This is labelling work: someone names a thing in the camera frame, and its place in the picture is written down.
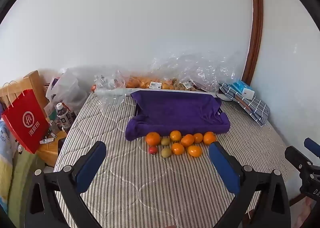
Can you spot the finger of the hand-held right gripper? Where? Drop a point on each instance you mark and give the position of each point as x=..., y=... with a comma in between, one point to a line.
x=297, y=157
x=313, y=147

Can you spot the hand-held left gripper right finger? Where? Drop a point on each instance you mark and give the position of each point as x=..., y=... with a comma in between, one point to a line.
x=223, y=168

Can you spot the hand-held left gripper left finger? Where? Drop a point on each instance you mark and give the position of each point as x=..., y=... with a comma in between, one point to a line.
x=91, y=165

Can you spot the orange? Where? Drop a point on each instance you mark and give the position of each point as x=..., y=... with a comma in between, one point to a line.
x=153, y=138
x=198, y=138
x=187, y=140
x=175, y=136
x=177, y=148
x=209, y=138
x=194, y=151

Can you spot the small red fruit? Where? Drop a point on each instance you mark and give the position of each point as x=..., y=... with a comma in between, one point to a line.
x=153, y=150

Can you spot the purple towel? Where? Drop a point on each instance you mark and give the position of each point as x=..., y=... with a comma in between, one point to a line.
x=175, y=110

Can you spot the clear bag of brown fruits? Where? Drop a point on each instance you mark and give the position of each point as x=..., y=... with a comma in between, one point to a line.
x=200, y=73

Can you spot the wooden nightstand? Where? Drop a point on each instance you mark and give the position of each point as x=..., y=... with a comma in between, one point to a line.
x=50, y=153

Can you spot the metal clip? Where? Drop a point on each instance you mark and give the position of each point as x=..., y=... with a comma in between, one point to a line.
x=47, y=140

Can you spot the clear water bottle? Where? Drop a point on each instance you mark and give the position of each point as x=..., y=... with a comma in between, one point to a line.
x=62, y=117

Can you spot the small green fruit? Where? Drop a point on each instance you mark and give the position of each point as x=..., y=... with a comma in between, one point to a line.
x=165, y=141
x=166, y=152

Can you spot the folded checked grey fabric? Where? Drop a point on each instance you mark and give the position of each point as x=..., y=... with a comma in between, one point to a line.
x=252, y=110

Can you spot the striped grey quilt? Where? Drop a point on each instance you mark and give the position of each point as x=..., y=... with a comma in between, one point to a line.
x=155, y=188

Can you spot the yellow green blanket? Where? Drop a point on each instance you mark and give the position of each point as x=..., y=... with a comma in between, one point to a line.
x=20, y=180

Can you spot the red paper bag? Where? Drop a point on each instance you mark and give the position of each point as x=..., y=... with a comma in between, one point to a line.
x=25, y=123

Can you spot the blue white tissue pack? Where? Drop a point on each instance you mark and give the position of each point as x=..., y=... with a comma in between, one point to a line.
x=242, y=89

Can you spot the white plastic bag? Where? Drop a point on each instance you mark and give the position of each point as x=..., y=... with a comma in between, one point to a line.
x=66, y=88

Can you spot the crumpled clear plastic bag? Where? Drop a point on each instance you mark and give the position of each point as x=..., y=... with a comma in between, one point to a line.
x=110, y=82

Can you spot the pale blue printed cloth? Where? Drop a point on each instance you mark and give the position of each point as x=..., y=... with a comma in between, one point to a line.
x=5, y=143

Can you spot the clear bag of oranges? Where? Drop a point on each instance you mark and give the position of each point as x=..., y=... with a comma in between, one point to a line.
x=143, y=83

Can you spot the wooden chair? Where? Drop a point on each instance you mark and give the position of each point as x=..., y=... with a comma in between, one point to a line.
x=32, y=80

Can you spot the brown wooden door frame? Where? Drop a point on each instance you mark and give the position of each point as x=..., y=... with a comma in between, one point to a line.
x=256, y=18

